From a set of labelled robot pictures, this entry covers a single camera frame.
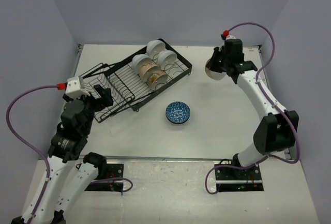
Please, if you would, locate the plain beige bowl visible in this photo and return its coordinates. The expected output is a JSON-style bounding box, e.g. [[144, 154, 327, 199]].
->
[[204, 59, 226, 81]]

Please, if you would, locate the red patterned white bowl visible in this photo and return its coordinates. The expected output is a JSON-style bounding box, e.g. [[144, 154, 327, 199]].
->
[[165, 101, 190, 125]]

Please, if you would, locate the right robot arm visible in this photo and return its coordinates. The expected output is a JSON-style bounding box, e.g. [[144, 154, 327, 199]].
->
[[205, 35, 299, 179]]

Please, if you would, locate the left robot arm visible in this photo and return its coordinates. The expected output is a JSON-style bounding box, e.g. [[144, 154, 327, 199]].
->
[[12, 83, 113, 223]]

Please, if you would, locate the pale blue bowl left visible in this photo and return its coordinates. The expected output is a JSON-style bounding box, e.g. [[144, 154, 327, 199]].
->
[[132, 54, 151, 74]]

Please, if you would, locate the pale blue bowl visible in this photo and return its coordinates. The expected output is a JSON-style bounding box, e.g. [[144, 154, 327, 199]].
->
[[157, 50, 177, 70], [132, 54, 151, 74], [146, 40, 166, 58]]

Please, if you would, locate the beige bowl brown motif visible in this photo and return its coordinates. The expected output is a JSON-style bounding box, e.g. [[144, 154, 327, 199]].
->
[[139, 62, 160, 82]]

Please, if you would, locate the pale blue bowl right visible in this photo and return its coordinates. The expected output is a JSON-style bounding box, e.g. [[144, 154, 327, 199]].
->
[[157, 50, 177, 70]]

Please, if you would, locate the beige bowl colourful flower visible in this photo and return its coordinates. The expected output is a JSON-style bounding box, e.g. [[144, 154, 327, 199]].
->
[[147, 70, 168, 91]]

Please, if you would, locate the pale blue bowl rear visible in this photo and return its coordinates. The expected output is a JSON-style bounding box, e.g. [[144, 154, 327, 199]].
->
[[146, 40, 166, 58]]

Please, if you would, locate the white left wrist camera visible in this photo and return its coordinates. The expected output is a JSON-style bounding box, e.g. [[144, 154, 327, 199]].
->
[[65, 76, 86, 99]]

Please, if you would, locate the black wire dish rack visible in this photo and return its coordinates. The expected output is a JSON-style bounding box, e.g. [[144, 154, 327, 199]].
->
[[81, 39, 192, 123]]

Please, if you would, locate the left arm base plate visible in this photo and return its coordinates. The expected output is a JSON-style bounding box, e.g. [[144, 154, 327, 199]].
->
[[85, 163, 124, 192]]

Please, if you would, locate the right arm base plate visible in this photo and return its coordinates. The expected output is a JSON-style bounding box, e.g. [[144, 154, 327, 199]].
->
[[215, 167, 264, 192]]

